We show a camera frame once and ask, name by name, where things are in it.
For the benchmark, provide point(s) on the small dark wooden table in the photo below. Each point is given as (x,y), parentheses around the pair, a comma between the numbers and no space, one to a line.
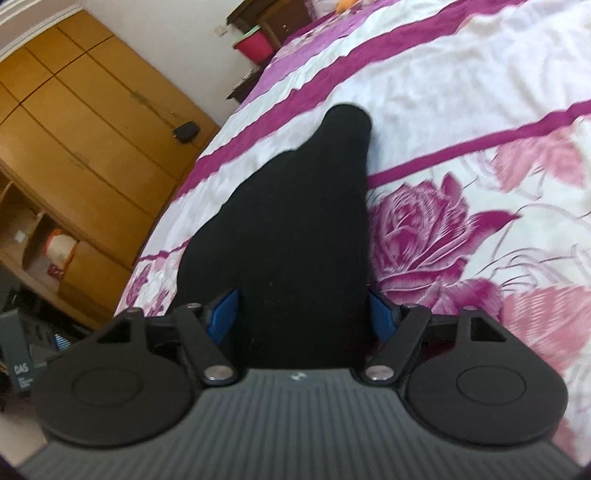
(241,87)

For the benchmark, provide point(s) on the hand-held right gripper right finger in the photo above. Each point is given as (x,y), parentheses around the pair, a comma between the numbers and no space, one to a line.
(382,318)

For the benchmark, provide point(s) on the grey cardboard box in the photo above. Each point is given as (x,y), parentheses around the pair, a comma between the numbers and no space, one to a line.
(16,353)

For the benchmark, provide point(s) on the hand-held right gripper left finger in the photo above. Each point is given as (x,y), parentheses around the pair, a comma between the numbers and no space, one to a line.
(224,318)

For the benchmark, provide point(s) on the wooden wardrobe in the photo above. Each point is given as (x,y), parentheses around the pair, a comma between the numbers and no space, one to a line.
(92,138)

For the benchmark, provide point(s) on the dark wooden nightstand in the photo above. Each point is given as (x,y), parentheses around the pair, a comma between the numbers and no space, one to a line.
(272,18)

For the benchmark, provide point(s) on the white and orange plastic bag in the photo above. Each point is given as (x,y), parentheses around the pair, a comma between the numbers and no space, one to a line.
(59,251)

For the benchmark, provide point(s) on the small black wardrobe device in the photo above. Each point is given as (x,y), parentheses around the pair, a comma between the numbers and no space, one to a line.
(185,131)

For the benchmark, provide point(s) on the floral purple bed sheet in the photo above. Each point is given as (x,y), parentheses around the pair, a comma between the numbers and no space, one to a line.
(461,83)

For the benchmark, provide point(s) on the black knit cardigan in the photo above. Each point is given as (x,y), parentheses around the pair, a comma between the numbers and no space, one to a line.
(286,240)

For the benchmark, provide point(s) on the pink plastic bucket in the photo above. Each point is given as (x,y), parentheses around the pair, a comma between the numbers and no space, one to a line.
(253,45)

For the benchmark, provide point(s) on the white wall socket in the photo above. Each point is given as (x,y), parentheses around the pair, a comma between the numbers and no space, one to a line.
(222,31)

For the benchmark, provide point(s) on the orange soft toy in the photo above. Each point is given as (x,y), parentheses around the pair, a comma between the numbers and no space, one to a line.
(346,4)

